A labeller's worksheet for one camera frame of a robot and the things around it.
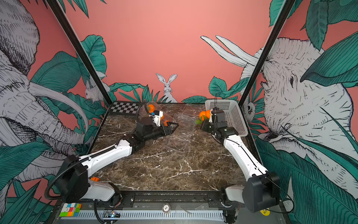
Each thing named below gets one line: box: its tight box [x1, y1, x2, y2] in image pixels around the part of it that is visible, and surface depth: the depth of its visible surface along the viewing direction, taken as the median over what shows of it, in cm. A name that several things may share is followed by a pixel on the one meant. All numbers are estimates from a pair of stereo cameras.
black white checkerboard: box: [109, 101, 141, 116], surface depth 116 cm
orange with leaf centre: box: [199, 110, 207, 121], surface depth 87 cm
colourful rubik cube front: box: [59, 202, 83, 217], surface depth 68 cm
